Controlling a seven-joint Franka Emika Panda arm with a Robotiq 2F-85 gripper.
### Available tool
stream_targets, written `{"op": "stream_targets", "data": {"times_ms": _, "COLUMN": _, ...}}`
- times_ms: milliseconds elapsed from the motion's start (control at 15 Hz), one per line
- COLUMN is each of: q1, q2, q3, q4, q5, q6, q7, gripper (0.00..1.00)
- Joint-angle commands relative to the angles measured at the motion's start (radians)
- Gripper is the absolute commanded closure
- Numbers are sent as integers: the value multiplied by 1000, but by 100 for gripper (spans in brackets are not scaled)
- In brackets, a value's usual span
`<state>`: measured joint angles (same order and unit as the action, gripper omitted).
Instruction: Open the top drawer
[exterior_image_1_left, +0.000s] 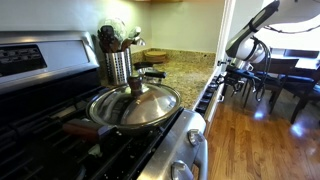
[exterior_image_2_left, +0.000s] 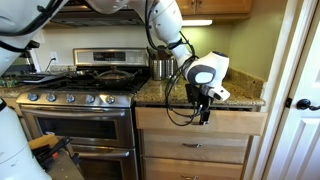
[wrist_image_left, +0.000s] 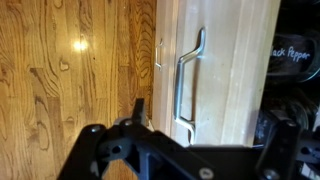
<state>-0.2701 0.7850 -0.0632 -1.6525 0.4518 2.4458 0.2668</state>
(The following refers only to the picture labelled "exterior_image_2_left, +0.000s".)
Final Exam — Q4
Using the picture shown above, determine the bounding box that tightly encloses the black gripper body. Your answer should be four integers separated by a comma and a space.
196, 94, 214, 115

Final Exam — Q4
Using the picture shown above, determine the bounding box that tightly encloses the wide wooden spice drawer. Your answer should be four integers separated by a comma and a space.
134, 105, 269, 137

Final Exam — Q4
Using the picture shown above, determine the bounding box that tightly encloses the stainless oven storage drawer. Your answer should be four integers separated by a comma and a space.
68, 144, 139, 180

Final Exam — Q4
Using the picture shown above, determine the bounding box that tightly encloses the perforated steel utensil holder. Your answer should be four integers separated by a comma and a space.
148, 57, 178, 81

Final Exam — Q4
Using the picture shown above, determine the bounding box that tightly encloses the black spatula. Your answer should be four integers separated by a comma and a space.
155, 44, 170, 61

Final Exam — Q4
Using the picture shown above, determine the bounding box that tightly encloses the under-cabinet light strip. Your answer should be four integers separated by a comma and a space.
181, 19, 214, 27

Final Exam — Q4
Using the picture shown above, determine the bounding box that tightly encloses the black door latch plate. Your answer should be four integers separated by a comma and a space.
284, 97, 294, 109

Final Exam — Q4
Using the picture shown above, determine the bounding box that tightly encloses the steel pan lid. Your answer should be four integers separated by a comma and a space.
96, 69, 136, 83

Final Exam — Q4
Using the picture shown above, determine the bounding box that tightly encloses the silver stove knob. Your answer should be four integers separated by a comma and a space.
65, 93, 77, 104
27, 91, 39, 103
84, 93, 96, 105
104, 94, 116, 105
45, 92, 57, 104

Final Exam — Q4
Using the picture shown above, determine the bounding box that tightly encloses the white panel door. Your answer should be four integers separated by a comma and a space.
263, 9, 320, 180

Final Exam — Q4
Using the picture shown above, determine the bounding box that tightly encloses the stainless steel gas stove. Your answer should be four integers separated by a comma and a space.
15, 47, 150, 180

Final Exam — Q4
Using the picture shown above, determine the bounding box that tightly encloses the stainless oven door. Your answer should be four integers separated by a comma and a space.
19, 104, 136, 150

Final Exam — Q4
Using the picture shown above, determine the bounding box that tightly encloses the steel range hood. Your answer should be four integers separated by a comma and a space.
49, 4, 148, 28

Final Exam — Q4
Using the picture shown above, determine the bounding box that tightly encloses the black cast iron grate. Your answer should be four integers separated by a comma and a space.
36, 71, 148, 93

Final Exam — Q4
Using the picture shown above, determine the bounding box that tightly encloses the black clamp tool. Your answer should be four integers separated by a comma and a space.
33, 135, 82, 169

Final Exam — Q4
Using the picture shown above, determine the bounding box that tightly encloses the yellow box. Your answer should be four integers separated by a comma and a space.
28, 133, 60, 151

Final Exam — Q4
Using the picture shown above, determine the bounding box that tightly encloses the green circuit board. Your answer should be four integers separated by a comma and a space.
0, 77, 18, 88

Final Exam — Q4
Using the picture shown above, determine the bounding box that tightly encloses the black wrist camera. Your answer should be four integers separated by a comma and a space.
185, 83, 201, 105

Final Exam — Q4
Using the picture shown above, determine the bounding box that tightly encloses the wooden drawer with metal handle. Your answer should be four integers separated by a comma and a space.
142, 156, 244, 180
141, 129, 251, 165

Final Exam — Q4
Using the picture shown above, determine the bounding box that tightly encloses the black looped gripper cable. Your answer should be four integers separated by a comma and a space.
164, 31, 201, 128

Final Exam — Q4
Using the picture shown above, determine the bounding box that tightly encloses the white door frame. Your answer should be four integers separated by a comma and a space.
243, 0, 316, 180

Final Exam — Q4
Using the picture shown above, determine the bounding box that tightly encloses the pan with wooden handle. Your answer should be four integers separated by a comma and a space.
66, 68, 143, 88

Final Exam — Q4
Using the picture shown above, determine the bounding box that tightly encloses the black door lever handle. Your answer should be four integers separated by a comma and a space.
296, 98, 320, 112

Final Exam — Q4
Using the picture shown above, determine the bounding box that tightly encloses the wooden wall cabinet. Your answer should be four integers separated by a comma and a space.
174, 0, 254, 20

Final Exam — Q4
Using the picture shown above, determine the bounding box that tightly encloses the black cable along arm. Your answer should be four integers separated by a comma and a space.
144, 0, 188, 52

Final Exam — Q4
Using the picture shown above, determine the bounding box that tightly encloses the white wall outlet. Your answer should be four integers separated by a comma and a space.
49, 50, 60, 64

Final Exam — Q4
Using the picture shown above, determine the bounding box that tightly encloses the black power cord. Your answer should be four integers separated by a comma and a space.
44, 57, 56, 73

